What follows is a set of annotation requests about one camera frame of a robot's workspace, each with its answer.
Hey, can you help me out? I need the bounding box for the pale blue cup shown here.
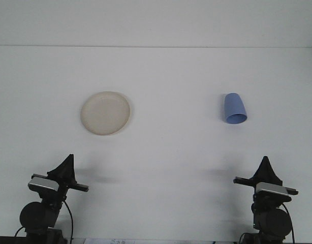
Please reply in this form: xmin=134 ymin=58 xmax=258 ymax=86
xmin=220 ymin=92 xmax=248 ymax=125

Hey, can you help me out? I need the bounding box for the pale round plate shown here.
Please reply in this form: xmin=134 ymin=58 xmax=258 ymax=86
xmin=80 ymin=90 xmax=132 ymax=137

